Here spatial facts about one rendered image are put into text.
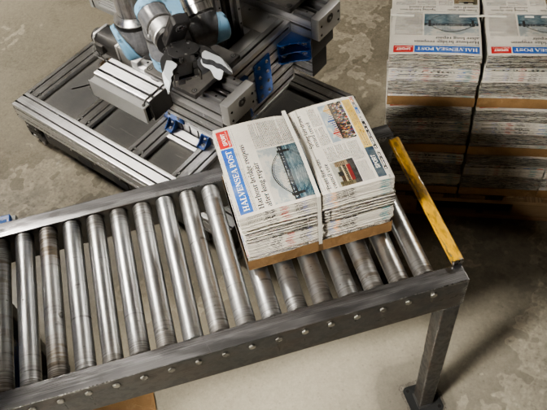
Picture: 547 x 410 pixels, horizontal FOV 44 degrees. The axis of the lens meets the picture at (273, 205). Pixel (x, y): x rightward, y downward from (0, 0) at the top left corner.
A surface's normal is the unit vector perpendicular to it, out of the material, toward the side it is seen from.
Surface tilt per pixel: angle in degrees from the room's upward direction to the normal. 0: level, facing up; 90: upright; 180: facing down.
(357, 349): 0
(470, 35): 1
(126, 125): 0
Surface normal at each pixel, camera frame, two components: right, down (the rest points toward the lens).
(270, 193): -0.07, -0.60
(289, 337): 0.26, 0.76
